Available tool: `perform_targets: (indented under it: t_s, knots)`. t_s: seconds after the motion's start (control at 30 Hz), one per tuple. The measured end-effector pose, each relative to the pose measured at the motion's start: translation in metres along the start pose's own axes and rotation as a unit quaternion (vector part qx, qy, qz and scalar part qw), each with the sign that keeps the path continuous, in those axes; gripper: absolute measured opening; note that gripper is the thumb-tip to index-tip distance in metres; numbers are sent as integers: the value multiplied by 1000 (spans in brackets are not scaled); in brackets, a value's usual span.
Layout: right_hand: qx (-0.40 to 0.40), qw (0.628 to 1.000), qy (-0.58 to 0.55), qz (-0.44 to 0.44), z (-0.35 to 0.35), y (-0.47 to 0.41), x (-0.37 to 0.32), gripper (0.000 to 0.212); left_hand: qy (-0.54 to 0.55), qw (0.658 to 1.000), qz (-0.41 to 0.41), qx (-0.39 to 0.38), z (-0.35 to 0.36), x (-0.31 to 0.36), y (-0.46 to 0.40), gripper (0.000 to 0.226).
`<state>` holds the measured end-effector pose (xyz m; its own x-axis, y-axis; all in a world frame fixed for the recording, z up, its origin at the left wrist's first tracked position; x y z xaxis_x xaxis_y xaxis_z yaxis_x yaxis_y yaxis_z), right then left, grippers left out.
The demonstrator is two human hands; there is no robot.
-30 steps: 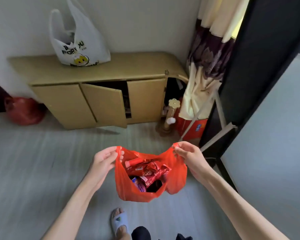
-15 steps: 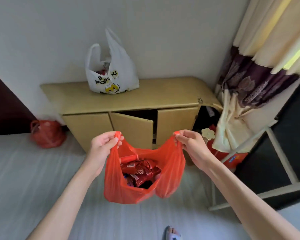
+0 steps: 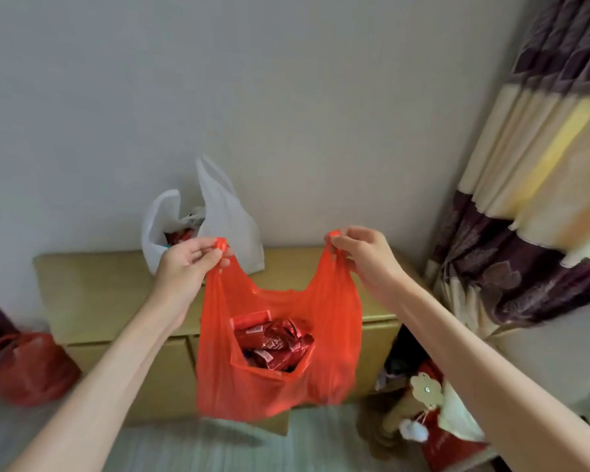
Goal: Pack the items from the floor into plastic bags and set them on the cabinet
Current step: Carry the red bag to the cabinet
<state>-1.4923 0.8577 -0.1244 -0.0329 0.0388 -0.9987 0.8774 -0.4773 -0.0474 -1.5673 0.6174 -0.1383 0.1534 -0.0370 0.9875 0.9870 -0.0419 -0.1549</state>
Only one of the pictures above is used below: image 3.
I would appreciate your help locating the cream purple striped curtain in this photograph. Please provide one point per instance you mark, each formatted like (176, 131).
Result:
(546, 167)

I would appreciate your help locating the person's right hand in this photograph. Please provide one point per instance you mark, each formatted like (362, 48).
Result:
(373, 265)

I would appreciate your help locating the person's left hand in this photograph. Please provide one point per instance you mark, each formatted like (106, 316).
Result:
(182, 280)

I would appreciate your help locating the person's right forearm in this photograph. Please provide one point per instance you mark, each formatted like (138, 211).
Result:
(496, 378)

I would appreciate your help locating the red snack bag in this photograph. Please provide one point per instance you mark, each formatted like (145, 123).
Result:
(280, 346)
(179, 236)

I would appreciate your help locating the red cardboard box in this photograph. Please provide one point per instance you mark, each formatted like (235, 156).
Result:
(447, 444)

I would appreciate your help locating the person's left forearm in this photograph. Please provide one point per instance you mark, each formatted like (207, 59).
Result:
(88, 393)

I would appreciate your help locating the beige wooden cabinet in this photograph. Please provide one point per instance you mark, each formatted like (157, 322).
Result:
(103, 290)

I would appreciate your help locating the white printed plastic bag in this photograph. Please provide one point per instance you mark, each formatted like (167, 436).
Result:
(226, 221)

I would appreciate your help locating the small red bottle white cap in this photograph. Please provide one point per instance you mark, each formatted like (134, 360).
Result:
(250, 321)

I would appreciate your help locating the cardboard cat scratching post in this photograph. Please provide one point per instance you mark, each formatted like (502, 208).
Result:
(413, 412)

